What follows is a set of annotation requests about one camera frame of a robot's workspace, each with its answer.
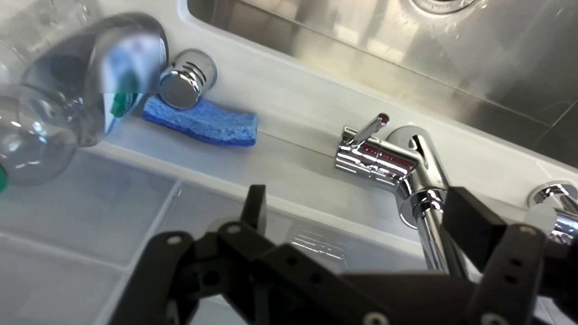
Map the green cap plastic bottle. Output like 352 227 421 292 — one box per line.
0 87 78 191

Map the small chrome filter tap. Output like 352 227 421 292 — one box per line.
526 182 578 245

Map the stainless steel sink basin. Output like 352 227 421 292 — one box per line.
186 0 578 166

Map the tall chrome kitchen tap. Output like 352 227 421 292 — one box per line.
334 112 468 278

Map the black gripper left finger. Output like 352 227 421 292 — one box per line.
110 184 374 325

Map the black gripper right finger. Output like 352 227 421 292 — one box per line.
443 186 578 325

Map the dark dish soap bottle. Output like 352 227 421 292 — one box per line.
24 12 168 146

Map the blue sponge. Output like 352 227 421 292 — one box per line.
143 97 258 146

